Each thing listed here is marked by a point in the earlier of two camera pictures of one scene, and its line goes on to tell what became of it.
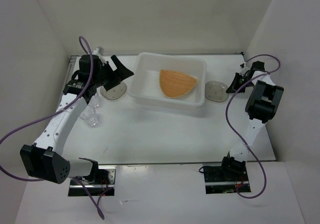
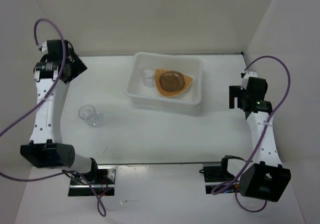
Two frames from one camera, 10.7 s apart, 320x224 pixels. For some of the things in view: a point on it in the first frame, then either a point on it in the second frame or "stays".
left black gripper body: [106, 75] -> [78, 67]
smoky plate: [114, 93] -> [172, 80]
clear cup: [94, 101] -> [148, 74]
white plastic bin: [145, 84] stays
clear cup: [89, 115] stays
